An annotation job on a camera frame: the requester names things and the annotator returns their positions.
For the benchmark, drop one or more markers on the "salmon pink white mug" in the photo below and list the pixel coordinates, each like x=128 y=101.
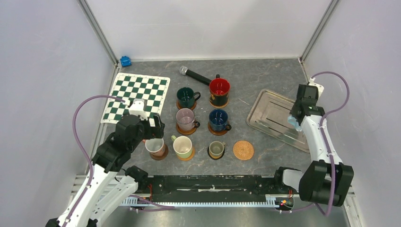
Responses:
x=154 y=145

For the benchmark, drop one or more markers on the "small grey cup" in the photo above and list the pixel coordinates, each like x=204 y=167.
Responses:
x=216 y=148

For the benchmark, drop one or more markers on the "blue toy car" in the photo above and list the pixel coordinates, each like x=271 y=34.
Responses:
x=125 y=61

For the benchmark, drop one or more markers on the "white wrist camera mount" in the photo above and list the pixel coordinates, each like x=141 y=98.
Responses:
x=320 y=88

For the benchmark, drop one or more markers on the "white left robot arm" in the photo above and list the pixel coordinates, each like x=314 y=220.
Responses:
x=88 y=208

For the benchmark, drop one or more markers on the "woven rattan coaster far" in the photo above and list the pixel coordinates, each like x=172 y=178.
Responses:
x=218 y=104

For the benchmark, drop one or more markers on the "black handheld microphone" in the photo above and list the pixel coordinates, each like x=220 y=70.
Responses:
x=187 y=72

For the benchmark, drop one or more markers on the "light brown grooved coaster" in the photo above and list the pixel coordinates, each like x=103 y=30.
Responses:
x=179 y=130

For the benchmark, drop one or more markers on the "green white chessboard mat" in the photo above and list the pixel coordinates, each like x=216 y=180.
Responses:
x=152 y=89

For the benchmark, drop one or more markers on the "woven rattan coaster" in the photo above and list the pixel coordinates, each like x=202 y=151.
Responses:
x=243 y=150
x=218 y=104

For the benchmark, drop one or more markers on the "brown grooved wooden coaster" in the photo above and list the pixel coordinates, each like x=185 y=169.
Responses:
x=180 y=107

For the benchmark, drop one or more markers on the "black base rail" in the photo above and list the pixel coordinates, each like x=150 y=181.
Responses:
x=212 y=188

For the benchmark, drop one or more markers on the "cream cup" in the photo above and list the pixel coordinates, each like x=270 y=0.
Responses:
x=293 y=121
x=181 y=144

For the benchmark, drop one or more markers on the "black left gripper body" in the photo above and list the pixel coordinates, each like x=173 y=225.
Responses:
x=149 y=132

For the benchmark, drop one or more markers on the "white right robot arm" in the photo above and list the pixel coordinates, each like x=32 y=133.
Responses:
x=327 y=179

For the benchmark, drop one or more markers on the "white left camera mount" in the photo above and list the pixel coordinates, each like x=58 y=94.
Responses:
x=137 y=108

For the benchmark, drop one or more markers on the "dark blue mug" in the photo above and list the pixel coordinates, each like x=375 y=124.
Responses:
x=218 y=121

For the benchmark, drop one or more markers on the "orange black felt coaster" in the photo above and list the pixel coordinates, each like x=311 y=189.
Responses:
x=213 y=157

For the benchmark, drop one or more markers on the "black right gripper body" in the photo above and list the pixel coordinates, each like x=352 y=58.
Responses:
x=298 y=110

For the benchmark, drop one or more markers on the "metal serving tray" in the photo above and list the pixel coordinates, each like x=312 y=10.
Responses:
x=269 y=114

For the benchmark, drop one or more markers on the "dark green mug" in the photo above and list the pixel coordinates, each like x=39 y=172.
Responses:
x=186 y=96

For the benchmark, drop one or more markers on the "reddish brown grooved coaster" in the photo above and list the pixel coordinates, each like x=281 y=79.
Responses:
x=219 y=133

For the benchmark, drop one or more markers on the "dark walnut wooden coaster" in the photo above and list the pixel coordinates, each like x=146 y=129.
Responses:
x=165 y=151

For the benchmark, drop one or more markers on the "lilac cup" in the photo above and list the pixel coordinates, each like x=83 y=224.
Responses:
x=185 y=119

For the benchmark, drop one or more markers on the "light orange wooden coaster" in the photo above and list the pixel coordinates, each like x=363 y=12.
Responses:
x=186 y=156

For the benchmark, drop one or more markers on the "woven rattan coaster near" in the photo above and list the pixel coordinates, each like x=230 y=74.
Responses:
x=243 y=150

